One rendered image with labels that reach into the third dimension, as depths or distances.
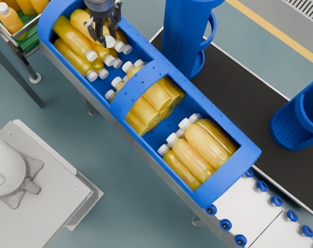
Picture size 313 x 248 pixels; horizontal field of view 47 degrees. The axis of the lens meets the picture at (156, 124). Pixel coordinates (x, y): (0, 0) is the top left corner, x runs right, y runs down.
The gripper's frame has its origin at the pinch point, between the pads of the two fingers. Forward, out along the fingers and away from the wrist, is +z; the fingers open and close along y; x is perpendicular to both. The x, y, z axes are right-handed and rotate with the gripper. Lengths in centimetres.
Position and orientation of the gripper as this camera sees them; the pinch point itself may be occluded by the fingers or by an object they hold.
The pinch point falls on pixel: (107, 36)
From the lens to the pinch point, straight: 123.3
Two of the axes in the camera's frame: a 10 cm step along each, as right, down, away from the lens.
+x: -6.9, -7.1, 1.7
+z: -0.4, 2.6, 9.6
